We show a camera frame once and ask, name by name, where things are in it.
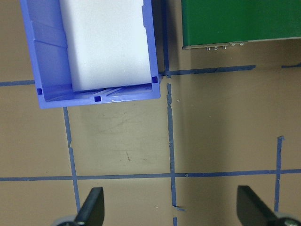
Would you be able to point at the blue plastic storage bin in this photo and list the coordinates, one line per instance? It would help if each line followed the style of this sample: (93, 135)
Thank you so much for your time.
(47, 58)

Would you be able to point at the white foam bin liner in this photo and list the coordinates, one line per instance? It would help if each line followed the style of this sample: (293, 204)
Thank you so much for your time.
(105, 42)

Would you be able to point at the green conveyor belt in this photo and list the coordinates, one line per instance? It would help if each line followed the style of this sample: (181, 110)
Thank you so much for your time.
(235, 21)

